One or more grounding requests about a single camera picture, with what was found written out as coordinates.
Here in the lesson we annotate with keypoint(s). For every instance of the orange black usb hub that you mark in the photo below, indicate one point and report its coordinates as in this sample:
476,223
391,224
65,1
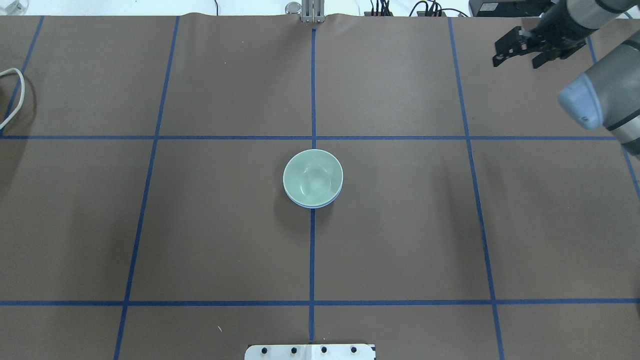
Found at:
420,9

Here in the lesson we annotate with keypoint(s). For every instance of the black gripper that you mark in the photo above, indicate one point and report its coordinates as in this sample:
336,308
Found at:
546,36

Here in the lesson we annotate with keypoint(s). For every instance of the aluminium frame post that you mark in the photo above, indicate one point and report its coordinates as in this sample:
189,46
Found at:
312,11

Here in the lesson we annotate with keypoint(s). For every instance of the black laptop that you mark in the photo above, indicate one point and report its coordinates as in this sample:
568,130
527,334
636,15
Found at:
509,8

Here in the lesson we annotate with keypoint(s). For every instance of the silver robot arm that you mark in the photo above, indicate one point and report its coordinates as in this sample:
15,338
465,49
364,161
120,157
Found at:
606,95

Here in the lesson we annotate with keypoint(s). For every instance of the blue bowl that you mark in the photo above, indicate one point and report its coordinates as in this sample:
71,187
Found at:
315,205

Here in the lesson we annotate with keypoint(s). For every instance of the green bowl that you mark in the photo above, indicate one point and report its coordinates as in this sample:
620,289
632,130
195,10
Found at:
313,176

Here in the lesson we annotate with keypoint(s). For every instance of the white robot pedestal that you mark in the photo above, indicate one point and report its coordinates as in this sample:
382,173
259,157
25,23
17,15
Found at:
335,351

